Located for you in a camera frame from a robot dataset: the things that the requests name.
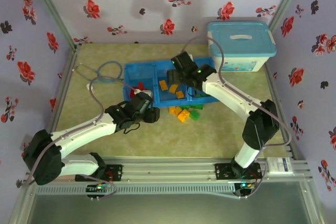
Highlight blue three-compartment plastic bin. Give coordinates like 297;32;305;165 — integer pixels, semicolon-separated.
122;56;219;109

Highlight white storage box blue lid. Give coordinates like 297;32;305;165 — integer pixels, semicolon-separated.
206;21;278;73

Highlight left small circuit board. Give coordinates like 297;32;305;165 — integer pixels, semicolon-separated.
86;183;110;195

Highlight small circuit board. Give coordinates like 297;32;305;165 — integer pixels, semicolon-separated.
235;182;256;196
86;183;110;195

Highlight right small circuit board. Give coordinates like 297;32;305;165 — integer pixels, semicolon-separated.
235;182;256;196

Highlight white printed label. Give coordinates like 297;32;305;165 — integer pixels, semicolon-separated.
267;157;292;174

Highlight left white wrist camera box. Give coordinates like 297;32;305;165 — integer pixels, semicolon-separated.
134;89;152;99

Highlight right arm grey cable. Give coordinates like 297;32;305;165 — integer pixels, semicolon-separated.
181;35;292;200

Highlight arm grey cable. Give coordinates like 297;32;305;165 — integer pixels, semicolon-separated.
25;76;139;201
181;35;292;200

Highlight left arm grey cable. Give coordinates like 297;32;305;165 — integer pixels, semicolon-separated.
25;76;139;201

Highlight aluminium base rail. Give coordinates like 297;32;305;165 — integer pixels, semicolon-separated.
26;156;313;183

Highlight blue cable loop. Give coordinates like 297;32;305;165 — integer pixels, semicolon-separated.
96;60;124;83

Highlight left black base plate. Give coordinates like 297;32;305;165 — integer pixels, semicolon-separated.
75;165;123;182

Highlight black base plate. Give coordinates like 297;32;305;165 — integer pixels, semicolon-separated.
75;165;123;182
214;163;263;182

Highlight thin grey wire loop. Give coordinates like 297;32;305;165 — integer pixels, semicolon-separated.
74;63;102;79

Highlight grey slotted cable duct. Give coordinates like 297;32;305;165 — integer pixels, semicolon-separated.
34;183;237;196

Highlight left aluminium side rail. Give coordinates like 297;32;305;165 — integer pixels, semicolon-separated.
47;45;82;154

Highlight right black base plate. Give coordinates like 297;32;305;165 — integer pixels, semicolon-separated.
214;163;263;182

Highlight right aluminium frame post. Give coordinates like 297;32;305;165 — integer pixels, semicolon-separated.
267;0;308;33

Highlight aluminium frame post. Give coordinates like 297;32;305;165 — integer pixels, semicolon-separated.
267;0;308;33
25;0;79;51

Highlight left aluminium frame post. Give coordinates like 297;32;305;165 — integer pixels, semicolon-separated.
25;0;79;51

